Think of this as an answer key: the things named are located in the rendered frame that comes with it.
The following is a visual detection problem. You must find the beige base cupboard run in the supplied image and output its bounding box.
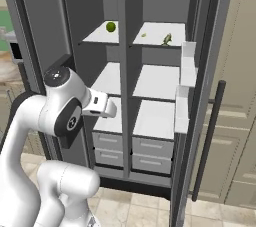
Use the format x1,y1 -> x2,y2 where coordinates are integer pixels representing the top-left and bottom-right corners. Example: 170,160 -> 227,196
0,83 -> 46,157

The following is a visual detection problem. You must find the white and black appliance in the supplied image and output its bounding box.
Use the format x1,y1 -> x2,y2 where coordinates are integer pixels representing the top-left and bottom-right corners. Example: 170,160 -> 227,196
8,40 -> 25,66

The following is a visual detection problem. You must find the grey fridge door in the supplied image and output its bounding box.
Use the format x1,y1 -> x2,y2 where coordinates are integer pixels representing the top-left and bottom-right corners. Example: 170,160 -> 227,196
169,0 -> 235,227

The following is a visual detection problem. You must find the white door bin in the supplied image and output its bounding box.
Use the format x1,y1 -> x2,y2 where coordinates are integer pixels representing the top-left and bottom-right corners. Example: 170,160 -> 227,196
174,85 -> 191,135
180,41 -> 199,88

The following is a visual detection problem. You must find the white fridge shelf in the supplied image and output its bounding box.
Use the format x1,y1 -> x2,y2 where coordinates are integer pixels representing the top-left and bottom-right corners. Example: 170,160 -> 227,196
132,99 -> 176,141
132,64 -> 181,101
92,96 -> 123,134
90,62 -> 122,96
81,20 -> 120,45
132,21 -> 186,48

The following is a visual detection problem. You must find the green round fruit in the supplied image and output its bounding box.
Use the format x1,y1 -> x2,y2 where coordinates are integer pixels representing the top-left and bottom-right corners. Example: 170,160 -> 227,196
105,21 -> 117,33

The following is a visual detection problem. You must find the black fridge door handle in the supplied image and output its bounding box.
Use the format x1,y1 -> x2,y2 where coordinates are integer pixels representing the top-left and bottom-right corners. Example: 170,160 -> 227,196
191,79 -> 227,203

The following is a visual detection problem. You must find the grey fridge drawer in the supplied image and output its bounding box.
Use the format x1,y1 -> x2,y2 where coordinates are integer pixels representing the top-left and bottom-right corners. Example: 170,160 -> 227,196
131,153 -> 173,175
131,136 -> 175,159
92,131 -> 124,152
94,148 -> 124,168

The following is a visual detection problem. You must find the grey freezer door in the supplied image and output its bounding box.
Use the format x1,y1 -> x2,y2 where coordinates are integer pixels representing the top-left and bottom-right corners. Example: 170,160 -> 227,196
1,0 -> 92,169

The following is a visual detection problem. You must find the green frozen fish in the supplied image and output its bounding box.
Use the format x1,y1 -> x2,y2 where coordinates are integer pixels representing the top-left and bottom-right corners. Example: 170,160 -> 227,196
161,32 -> 173,47

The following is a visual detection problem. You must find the grey side-by-side fridge body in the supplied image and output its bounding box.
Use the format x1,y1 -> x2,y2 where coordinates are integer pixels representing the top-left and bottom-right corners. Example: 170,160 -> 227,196
42,0 -> 222,200

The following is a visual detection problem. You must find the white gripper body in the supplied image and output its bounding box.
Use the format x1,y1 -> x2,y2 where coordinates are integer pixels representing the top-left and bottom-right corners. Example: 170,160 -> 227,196
102,98 -> 119,119

